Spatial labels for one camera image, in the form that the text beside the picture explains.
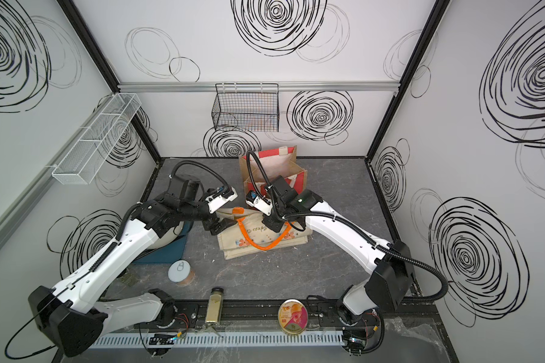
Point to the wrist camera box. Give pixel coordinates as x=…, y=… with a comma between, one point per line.
x=262, y=204
x=220, y=197

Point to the white wire wall shelf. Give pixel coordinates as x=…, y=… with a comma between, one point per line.
x=109, y=139

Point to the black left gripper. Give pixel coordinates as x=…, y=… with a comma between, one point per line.
x=213, y=224

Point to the black wire wall basket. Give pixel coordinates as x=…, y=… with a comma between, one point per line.
x=248, y=111

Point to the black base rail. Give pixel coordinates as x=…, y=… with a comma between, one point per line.
x=321, y=313

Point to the beige floral canvas tote bag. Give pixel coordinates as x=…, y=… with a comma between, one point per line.
x=249, y=235

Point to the aluminium wall rail back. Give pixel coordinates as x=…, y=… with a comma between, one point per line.
x=283, y=86

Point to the black corner frame post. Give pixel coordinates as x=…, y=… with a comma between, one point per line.
x=428, y=31
x=80, y=27

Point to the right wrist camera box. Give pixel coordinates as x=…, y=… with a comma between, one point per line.
x=262, y=204

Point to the black corner frame post left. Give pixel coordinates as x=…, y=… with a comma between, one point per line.
x=80, y=27

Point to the round pink tin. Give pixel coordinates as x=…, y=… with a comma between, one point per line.
x=293, y=317

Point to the grey round plate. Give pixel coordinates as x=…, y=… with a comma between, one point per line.
x=169, y=237

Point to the glass spice bottle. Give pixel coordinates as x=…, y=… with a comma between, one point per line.
x=214, y=306

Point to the white lidded jar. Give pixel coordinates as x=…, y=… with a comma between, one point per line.
x=181, y=273

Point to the white slotted cable duct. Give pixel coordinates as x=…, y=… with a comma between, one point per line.
x=234, y=339

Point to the aluminium wall rail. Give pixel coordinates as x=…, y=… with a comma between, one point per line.
x=27, y=200
x=283, y=86

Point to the red jute Christmas bag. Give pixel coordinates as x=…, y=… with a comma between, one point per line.
x=276, y=162

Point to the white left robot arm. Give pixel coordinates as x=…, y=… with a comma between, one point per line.
x=71, y=314

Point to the black corner frame post right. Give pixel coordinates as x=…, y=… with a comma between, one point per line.
x=428, y=31

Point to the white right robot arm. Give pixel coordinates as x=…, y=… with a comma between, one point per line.
x=389, y=278

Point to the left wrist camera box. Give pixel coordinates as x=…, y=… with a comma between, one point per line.
x=220, y=197

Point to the aluminium wall rail left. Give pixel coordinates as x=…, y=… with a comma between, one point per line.
x=27, y=200

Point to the teal tray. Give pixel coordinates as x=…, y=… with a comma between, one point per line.
x=168, y=254

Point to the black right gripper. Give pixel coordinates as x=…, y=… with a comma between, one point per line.
x=269, y=223

